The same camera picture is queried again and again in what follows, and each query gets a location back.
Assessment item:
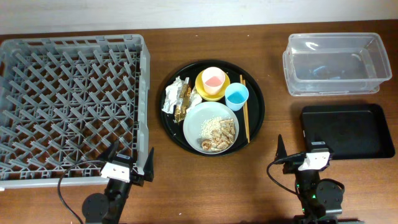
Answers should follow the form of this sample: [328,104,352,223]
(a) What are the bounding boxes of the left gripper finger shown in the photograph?
[97,140,119,162]
[143,147,154,182]

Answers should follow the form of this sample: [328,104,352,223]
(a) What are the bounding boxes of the light blue plastic cup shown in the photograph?
[224,83,249,111]

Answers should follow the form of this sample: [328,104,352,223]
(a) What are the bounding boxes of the yellow plastic bowl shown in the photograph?
[195,70,231,101]

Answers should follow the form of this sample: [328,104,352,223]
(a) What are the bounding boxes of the pink plastic cup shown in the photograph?
[201,67,225,95]

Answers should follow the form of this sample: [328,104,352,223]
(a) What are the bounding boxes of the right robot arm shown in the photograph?
[272,135,345,224]

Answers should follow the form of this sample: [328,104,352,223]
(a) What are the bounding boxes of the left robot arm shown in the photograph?
[81,141,154,224]

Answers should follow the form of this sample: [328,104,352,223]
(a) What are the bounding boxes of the grey plastic dishwasher rack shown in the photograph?
[1,34,150,190]

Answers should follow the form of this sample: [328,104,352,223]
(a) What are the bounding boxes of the black rectangular tray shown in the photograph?
[300,104,396,160]

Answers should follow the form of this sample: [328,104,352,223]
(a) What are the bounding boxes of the gold snack wrapper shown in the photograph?
[174,77,192,123]

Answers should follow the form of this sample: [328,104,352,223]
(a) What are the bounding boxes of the rice and food scraps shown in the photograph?
[200,116,237,152]

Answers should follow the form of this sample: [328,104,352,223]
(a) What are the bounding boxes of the grey plate with food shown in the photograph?
[183,101,239,156]

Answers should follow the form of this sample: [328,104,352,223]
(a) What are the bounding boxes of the clear plastic bin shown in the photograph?
[282,32,392,96]

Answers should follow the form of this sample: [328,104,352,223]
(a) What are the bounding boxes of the crumpled white tissue left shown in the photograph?
[162,77,183,114]

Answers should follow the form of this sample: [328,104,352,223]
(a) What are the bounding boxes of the crumpled white tissue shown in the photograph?
[186,87,202,113]
[162,77,183,114]

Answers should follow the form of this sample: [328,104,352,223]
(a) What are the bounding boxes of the crumpled white tissue right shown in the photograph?
[186,87,202,113]

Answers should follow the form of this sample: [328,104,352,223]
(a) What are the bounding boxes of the wooden chopstick left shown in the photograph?
[239,74,250,139]

